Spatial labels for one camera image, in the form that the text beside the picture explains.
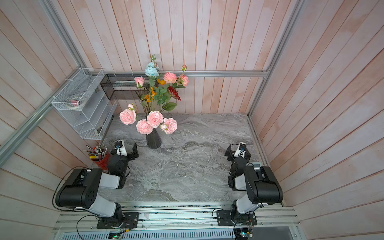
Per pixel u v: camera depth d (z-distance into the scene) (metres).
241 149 0.75
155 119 0.66
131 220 0.73
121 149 0.76
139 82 0.78
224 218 0.73
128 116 0.65
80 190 0.45
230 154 0.81
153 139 0.95
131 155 0.82
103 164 0.85
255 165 0.92
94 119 0.80
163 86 0.88
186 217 0.76
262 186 0.46
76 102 0.75
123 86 1.03
